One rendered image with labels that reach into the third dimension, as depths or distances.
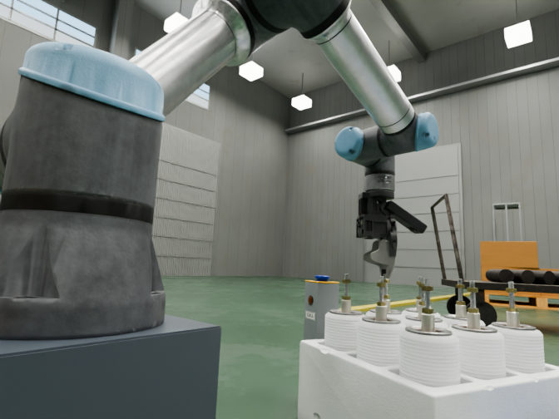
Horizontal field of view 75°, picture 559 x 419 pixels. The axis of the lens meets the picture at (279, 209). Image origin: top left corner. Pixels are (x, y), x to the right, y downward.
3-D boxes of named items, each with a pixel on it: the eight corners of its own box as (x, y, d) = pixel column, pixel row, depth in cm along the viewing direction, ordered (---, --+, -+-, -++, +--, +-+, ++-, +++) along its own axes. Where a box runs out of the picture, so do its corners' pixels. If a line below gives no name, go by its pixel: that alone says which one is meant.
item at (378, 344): (389, 406, 76) (388, 317, 79) (418, 426, 67) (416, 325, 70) (347, 409, 74) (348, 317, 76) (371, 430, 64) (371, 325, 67)
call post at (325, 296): (314, 406, 92) (317, 283, 97) (300, 397, 98) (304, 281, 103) (337, 403, 95) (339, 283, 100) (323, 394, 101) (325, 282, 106)
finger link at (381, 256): (368, 277, 88) (367, 240, 90) (392, 278, 88) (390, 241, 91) (372, 276, 85) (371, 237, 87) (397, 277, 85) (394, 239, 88)
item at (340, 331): (315, 391, 83) (317, 310, 86) (349, 387, 87) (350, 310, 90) (338, 406, 74) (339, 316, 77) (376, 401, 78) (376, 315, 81)
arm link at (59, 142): (12, 182, 23) (42, -7, 25) (-14, 202, 33) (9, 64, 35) (180, 208, 32) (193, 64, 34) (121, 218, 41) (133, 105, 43)
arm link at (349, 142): (372, 116, 79) (397, 130, 87) (331, 128, 87) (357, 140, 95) (372, 150, 78) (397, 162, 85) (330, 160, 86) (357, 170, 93)
